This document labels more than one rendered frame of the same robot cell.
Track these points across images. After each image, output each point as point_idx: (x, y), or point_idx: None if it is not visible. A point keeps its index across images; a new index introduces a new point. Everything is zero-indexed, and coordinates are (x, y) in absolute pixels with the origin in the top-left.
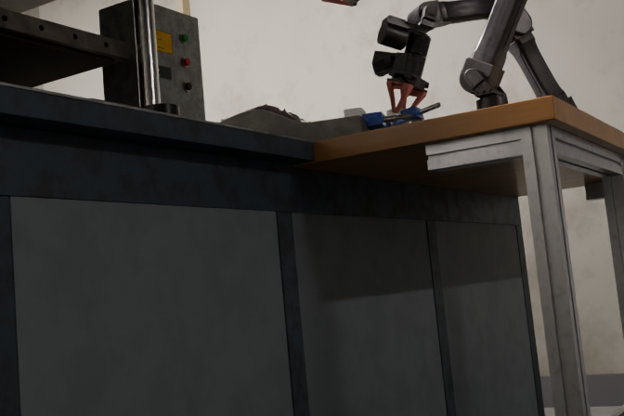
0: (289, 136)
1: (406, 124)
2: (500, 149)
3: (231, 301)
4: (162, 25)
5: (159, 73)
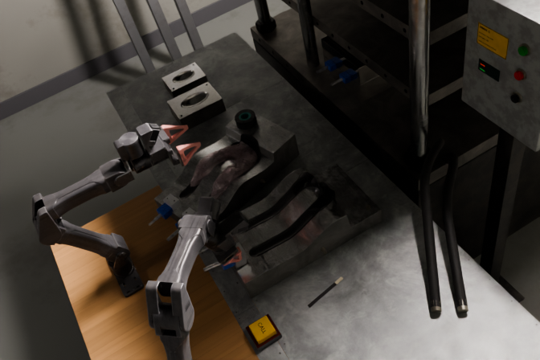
0: (152, 172)
1: (114, 209)
2: None
3: None
4: (499, 26)
5: (484, 69)
